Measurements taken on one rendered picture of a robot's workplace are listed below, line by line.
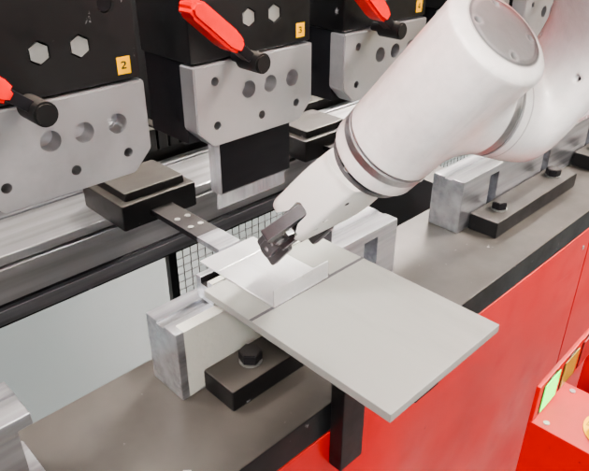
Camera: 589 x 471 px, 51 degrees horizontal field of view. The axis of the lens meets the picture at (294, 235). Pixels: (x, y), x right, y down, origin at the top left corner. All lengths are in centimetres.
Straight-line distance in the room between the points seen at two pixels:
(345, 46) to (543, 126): 27
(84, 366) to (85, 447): 150
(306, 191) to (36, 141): 22
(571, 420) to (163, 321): 55
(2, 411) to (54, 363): 162
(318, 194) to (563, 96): 21
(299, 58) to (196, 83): 13
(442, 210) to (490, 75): 68
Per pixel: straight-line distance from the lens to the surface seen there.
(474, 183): 109
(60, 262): 90
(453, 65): 44
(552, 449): 92
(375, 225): 90
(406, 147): 48
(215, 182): 68
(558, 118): 52
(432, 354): 62
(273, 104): 64
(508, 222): 112
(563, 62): 52
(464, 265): 101
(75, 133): 54
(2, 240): 91
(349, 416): 75
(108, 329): 236
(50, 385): 219
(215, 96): 59
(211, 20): 53
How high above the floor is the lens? 139
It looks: 29 degrees down
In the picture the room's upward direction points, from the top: straight up
